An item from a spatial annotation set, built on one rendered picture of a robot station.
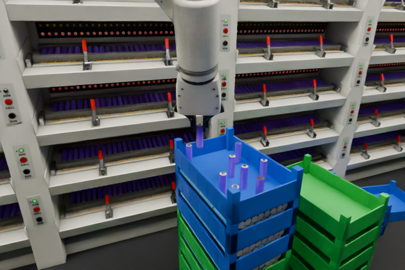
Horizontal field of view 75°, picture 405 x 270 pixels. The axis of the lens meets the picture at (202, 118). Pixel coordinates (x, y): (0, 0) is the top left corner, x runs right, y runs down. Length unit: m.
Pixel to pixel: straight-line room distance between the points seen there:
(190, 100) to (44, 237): 0.82
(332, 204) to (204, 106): 0.58
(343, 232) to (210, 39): 0.62
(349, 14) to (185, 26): 0.97
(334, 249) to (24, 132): 0.98
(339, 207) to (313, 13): 0.73
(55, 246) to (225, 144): 0.75
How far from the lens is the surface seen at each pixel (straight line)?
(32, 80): 0.95
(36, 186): 1.07
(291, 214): 0.71
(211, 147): 0.84
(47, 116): 1.03
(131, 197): 1.19
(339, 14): 1.30
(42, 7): 0.92
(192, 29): 0.47
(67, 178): 1.08
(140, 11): 0.92
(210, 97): 0.57
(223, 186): 0.63
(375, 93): 1.59
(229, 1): 1.00
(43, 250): 1.24
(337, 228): 0.86
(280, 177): 0.72
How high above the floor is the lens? 0.88
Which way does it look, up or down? 20 degrees down
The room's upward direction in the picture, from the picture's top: straight up
